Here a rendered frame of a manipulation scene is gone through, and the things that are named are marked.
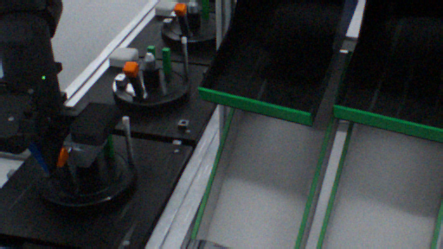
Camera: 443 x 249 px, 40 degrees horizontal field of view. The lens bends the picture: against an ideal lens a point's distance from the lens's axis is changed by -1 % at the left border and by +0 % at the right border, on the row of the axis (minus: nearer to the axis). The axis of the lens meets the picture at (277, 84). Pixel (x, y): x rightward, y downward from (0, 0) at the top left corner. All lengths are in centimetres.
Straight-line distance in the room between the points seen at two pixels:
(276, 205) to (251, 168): 6
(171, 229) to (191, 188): 9
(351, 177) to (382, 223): 7
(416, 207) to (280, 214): 17
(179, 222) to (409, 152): 33
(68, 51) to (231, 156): 82
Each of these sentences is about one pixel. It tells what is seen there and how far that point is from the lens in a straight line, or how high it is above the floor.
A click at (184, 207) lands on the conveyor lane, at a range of 88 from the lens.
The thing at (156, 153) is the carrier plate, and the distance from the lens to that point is 97.
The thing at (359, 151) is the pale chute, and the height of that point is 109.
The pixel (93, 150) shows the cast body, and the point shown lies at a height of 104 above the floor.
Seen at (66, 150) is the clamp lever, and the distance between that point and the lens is 83.
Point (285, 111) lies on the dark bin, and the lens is 63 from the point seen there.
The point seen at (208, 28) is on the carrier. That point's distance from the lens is 129.
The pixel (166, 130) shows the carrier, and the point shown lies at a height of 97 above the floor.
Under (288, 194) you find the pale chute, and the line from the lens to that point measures 76.
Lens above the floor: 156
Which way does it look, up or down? 31 degrees down
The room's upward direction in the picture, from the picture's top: 2 degrees clockwise
